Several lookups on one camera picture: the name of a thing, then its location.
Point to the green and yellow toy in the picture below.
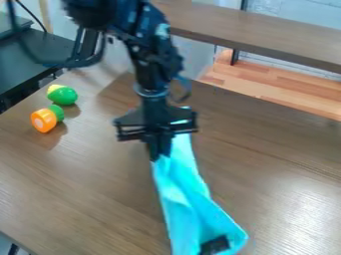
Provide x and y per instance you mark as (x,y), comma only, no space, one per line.
(63,95)

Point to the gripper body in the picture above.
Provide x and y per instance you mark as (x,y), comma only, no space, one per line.
(155,123)

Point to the wooden bench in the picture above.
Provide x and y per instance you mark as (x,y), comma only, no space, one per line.
(284,86)

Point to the wooden table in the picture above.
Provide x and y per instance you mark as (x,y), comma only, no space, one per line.
(266,31)

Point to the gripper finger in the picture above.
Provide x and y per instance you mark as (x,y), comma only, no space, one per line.
(159,151)

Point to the light blue cloth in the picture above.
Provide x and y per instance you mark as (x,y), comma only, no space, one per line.
(191,205)

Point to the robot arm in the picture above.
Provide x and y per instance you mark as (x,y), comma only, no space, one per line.
(151,43)

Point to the orange and green toy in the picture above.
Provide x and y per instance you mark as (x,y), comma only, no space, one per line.
(45,118)

